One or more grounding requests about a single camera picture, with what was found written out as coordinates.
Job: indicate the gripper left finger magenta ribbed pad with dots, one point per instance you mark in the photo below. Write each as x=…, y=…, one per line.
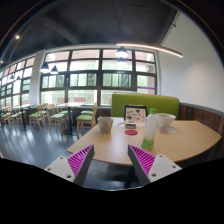
x=73, y=168

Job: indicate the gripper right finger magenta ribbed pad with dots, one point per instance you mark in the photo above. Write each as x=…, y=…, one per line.
x=149, y=167

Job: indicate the red round coaster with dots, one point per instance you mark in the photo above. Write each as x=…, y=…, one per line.
x=131, y=132

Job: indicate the clear bottle with green cap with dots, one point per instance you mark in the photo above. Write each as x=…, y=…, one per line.
x=150, y=129

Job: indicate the small dark box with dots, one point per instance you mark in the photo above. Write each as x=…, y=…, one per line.
x=130, y=126

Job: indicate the white bowl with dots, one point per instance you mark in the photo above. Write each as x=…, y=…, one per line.
x=165, y=119

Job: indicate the wooden chair green seat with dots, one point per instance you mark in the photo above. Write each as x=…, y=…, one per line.
x=56, y=119
x=14, y=116
x=38, y=118
x=86, y=119

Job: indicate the patterned paper cup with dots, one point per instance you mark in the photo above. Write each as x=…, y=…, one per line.
x=105, y=124

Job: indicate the black framed menu stand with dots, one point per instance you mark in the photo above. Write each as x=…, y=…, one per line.
x=135, y=114

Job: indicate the wooden cafe table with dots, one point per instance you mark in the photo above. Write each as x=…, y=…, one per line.
x=69, y=106

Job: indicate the green upholstered bench back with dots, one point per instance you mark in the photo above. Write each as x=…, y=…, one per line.
x=163, y=104

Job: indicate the large grid window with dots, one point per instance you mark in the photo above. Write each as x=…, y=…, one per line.
x=93, y=75

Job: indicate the black pendant lamp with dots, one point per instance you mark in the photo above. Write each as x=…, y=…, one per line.
x=45, y=68
x=121, y=61
x=54, y=70
x=122, y=52

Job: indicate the long linear ceiling light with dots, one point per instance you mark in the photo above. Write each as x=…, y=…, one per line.
x=152, y=47

